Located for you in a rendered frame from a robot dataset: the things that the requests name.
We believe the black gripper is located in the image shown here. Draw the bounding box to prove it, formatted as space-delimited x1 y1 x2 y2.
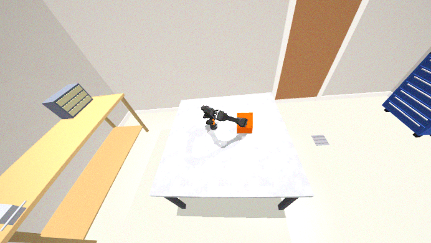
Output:
206 112 217 125

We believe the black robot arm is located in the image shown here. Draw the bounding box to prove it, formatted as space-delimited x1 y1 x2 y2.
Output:
201 105 248 128

